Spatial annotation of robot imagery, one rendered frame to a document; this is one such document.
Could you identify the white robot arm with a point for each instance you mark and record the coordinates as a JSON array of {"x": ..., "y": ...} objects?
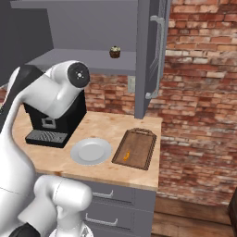
[{"x": 37, "y": 92}]

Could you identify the brown wooden cutting board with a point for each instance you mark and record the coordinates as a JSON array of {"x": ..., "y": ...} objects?
[{"x": 139, "y": 146}]

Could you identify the orange shrimp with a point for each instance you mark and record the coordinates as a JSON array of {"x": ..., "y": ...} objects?
[{"x": 126, "y": 155}]

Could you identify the grey round plate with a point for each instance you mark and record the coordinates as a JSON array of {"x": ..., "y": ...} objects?
[{"x": 91, "y": 152}]

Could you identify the brown condiment bottle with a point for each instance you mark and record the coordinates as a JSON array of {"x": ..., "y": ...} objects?
[{"x": 115, "y": 52}]

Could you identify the grey base cabinet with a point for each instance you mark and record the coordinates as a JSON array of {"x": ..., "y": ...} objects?
[{"x": 143, "y": 209}]

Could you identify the black coffee machine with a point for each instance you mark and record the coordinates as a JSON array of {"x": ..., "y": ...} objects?
[{"x": 69, "y": 118}]

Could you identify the grey drawer front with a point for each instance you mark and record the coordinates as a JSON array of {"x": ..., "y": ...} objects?
[
  {"x": 123, "y": 193},
  {"x": 123, "y": 216}
]

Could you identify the dark brown furniture edge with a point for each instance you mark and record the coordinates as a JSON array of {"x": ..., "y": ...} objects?
[{"x": 233, "y": 216}]

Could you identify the white wall outlet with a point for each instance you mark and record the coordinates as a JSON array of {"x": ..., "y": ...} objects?
[{"x": 131, "y": 84}]

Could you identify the grey wall cabinet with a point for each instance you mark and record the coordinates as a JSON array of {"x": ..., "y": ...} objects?
[{"x": 92, "y": 27}]

